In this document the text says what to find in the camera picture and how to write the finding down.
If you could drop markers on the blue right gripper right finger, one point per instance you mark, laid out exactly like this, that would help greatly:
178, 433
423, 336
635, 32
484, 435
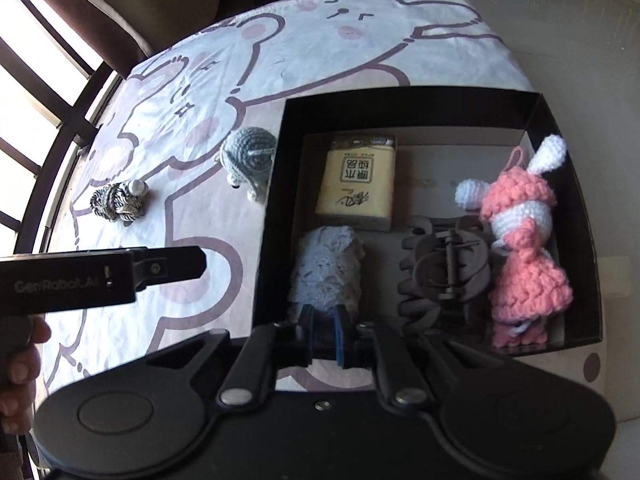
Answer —
344, 337

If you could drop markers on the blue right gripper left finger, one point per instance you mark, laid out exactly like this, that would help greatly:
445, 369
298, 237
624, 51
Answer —
304, 335

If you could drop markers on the white lace scrunchie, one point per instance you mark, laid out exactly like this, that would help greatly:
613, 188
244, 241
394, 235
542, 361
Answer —
327, 271

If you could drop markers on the black hair claw clip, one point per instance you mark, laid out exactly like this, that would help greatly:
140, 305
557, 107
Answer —
449, 268

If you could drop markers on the yellow tissue pack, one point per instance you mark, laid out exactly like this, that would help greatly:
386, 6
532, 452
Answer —
357, 187

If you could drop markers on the black cardboard box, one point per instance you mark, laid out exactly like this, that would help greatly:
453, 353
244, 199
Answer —
445, 134

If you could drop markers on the pink crochet bunny doll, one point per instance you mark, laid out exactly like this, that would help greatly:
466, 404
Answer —
530, 287

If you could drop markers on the person's left hand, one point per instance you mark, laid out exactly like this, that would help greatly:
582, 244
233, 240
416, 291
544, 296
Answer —
23, 370

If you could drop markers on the grey crochet elephant toy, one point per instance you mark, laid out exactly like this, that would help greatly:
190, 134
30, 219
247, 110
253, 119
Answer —
247, 157

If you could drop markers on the cartoon bear bed sheet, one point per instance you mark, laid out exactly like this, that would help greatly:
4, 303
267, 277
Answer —
169, 117

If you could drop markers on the dark brown curtain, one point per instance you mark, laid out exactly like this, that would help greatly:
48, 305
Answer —
115, 15

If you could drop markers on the striped rope scrunchie with pearl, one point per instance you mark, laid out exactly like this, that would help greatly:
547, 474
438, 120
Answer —
122, 201

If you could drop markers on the black window frame railing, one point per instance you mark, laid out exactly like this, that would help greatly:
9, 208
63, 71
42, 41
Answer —
50, 79

